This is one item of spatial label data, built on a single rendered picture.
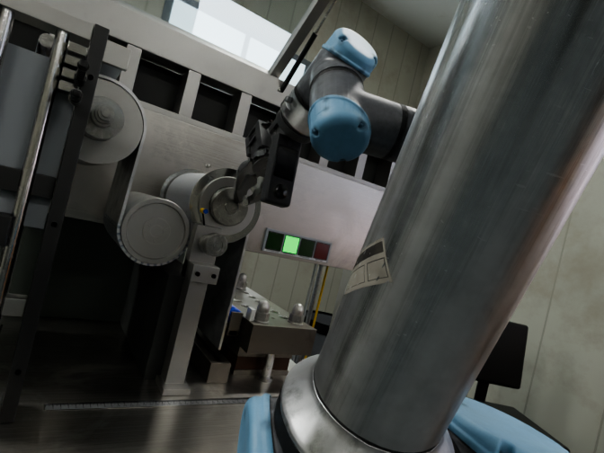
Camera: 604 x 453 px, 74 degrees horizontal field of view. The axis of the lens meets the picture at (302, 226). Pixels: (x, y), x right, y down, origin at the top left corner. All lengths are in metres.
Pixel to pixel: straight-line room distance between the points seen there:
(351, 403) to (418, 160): 0.13
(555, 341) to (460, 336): 2.87
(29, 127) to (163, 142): 0.50
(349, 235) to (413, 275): 1.20
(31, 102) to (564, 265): 2.91
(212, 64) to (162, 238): 0.57
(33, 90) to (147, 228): 0.27
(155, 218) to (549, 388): 2.73
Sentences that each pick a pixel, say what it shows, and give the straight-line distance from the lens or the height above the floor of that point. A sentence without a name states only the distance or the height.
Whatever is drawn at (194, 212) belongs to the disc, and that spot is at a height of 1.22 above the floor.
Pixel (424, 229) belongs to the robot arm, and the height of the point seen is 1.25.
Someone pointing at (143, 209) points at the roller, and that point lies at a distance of 0.77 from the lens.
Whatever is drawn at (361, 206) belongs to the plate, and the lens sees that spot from 1.41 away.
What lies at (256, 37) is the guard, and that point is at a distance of 1.21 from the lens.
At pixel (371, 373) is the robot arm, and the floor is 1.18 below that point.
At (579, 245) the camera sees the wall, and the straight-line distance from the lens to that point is 3.07.
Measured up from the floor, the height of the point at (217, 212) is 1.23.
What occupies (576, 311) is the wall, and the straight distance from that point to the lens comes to 3.03.
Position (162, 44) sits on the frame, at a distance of 1.15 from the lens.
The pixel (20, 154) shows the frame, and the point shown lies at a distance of 0.65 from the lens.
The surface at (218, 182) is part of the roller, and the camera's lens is 0.79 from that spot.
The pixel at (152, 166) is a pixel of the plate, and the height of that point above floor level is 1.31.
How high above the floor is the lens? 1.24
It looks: level
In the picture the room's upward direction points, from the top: 14 degrees clockwise
